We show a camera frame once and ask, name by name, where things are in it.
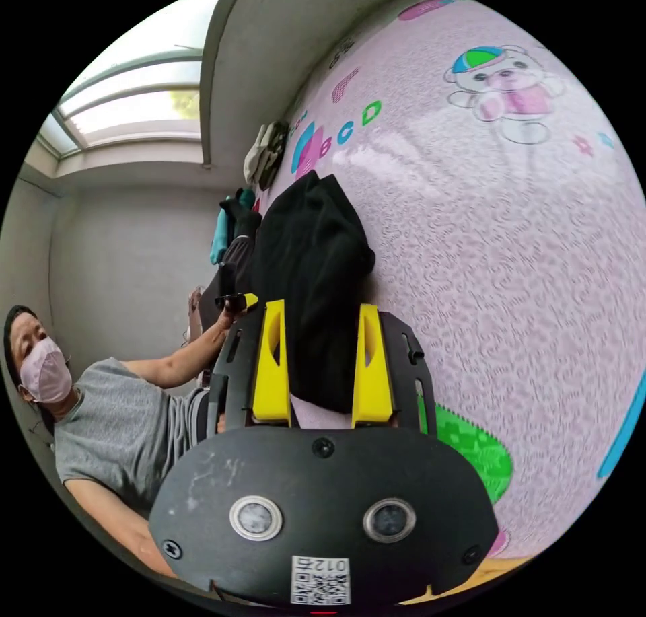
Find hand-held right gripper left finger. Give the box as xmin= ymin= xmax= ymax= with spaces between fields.
xmin=252 ymin=299 xmax=293 ymax=424

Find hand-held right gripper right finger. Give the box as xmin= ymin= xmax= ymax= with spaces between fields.
xmin=351 ymin=303 xmax=395 ymax=428

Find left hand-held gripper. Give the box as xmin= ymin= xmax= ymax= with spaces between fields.
xmin=214 ymin=293 xmax=260 ymax=317

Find black shorts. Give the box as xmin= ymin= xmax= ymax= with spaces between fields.
xmin=250 ymin=170 xmax=377 ymax=416

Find person's left forearm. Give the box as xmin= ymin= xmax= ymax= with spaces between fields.
xmin=120 ymin=322 xmax=234 ymax=390

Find person's right forearm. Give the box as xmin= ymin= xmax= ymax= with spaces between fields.
xmin=113 ymin=505 xmax=178 ymax=579

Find person's body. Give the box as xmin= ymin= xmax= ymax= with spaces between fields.
xmin=3 ymin=285 xmax=212 ymax=537

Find window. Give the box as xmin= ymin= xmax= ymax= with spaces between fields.
xmin=37 ymin=54 xmax=204 ymax=166

